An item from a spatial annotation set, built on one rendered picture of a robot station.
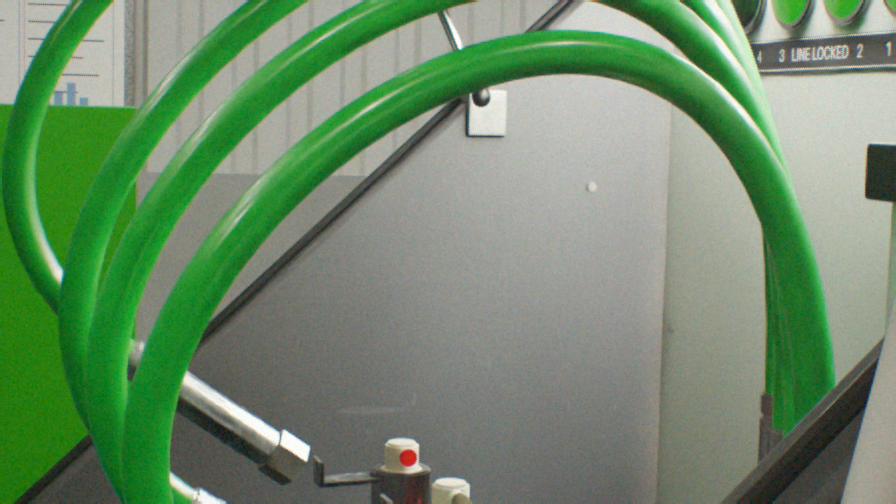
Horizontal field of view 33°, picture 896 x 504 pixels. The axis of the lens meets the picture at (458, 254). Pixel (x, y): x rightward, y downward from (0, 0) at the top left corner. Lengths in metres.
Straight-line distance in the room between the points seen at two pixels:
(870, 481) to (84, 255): 0.33
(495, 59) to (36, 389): 3.60
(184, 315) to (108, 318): 0.08
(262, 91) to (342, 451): 0.55
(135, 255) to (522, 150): 0.57
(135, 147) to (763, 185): 0.24
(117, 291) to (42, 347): 3.49
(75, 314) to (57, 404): 3.44
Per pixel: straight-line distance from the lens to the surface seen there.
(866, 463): 0.39
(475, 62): 0.45
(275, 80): 0.52
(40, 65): 0.67
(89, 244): 0.59
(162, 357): 0.44
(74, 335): 0.60
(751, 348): 0.98
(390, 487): 0.71
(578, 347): 1.08
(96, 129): 3.97
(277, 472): 0.70
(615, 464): 1.11
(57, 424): 4.04
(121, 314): 0.52
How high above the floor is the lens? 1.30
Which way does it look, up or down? 5 degrees down
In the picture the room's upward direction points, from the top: 1 degrees clockwise
